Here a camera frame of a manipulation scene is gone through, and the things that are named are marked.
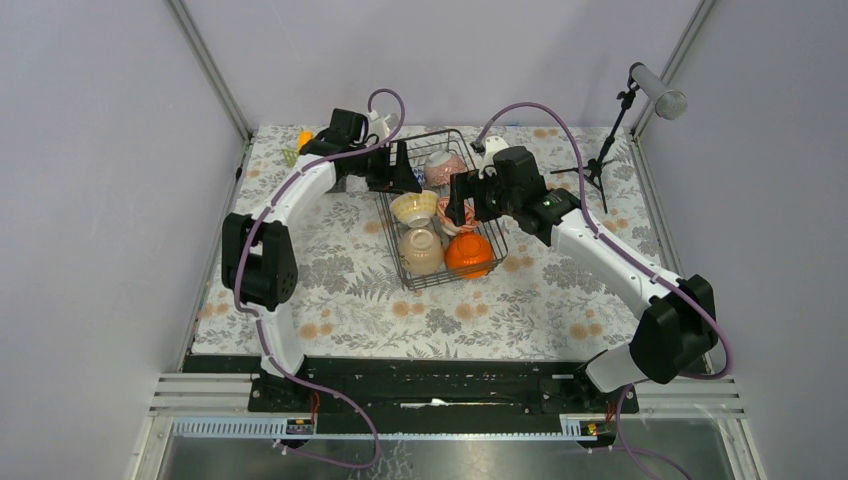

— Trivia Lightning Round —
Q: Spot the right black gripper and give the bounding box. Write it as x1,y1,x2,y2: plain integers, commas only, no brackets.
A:
444,168,520,227

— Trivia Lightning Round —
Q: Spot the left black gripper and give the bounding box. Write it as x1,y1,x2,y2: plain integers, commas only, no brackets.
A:
350,140,423,194

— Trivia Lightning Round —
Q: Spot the yellow patterned bowl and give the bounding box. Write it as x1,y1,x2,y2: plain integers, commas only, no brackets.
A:
390,190,439,228

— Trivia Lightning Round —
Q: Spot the pink speckled bowl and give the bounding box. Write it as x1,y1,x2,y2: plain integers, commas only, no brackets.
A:
423,150,467,187

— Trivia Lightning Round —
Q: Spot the red white patterned bowl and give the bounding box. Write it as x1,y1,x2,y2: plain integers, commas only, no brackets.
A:
437,196,481,237

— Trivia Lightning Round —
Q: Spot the blue white patterned bowl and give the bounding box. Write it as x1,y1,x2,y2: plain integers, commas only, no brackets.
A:
411,167,427,189

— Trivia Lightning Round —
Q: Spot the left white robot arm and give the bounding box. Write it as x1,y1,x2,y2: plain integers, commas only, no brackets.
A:
221,109,421,411

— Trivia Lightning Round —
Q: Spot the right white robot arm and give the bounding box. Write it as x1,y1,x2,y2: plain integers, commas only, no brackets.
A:
445,146,719,412

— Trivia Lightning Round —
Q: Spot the orange bowl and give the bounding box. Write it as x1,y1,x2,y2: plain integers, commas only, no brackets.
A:
444,232,495,279

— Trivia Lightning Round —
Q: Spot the beige ceramic bowl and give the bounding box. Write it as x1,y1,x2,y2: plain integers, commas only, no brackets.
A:
399,228,444,275

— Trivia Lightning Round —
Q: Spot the floral tablecloth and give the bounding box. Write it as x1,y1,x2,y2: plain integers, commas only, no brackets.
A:
191,126,660,361

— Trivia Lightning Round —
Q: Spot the orange block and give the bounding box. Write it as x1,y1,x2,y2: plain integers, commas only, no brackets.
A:
297,131,314,152

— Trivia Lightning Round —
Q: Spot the black microphone tripod stand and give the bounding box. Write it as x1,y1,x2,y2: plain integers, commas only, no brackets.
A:
581,80,640,213

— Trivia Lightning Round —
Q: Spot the grey microphone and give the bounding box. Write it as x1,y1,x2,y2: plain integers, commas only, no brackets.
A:
629,62,688,120

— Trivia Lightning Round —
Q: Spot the black wire dish rack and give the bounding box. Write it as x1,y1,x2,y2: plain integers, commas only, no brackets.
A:
377,127,508,290

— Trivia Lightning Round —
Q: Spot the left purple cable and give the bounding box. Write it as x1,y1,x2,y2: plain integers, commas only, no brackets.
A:
231,88,407,470

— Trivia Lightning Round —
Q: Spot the purple cable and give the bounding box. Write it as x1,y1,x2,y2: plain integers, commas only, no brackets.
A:
471,100,735,480
231,88,407,470

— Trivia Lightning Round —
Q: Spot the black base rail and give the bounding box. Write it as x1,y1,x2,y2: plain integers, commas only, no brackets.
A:
182,354,710,435

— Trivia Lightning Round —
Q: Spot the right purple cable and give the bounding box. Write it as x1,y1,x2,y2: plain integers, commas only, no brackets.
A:
471,100,735,480

